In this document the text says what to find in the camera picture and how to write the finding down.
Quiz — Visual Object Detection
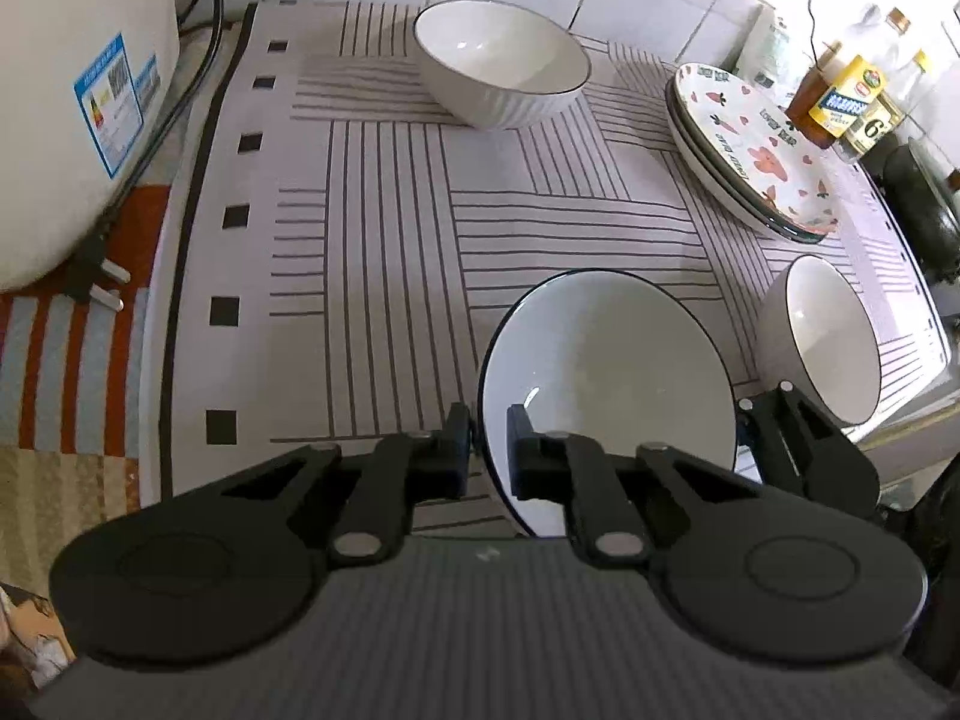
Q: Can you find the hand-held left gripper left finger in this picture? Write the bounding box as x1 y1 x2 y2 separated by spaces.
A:
169 403 473 565

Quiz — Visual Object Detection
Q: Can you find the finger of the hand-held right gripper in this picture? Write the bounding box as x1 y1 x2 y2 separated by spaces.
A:
739 381 837 477

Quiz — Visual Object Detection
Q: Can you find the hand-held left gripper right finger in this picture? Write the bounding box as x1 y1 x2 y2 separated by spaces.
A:
508 405 767 565

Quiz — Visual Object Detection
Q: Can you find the white bowl with dark rim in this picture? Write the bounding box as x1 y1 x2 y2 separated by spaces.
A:
412 0 591 130
756 255 883 427
478 270 740 539

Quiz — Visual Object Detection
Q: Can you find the pink rabbit print plate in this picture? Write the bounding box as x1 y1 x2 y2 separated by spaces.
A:
673 62 839 236

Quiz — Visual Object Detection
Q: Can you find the striped white tablecloth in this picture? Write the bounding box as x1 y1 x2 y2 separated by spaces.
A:
139 0 953 541

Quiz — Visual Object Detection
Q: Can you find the black pot with glass lid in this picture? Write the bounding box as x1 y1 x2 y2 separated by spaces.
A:
881 136 960 287

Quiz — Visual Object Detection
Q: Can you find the clear vinegar bottle yellow cap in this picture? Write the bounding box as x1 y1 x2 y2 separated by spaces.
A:
840 51 935 163

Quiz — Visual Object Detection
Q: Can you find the cooking wine bottle yellow label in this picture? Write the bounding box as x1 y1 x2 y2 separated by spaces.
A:
787 6 913 150

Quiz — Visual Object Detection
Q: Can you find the white plastic bag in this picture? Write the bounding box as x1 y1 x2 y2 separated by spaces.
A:
739 6 797 91

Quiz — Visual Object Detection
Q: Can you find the red striped cloth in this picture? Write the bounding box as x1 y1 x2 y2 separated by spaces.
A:
0 184 175 460

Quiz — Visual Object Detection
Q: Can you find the white rice cooker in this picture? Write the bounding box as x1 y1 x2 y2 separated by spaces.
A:
0 0 182 293

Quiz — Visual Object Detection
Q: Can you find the black adapter cable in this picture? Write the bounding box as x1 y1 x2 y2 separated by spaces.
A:
799 0 827 61

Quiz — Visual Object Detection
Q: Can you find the black rice cooker cord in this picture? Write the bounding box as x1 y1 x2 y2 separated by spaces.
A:
66 0 227 313

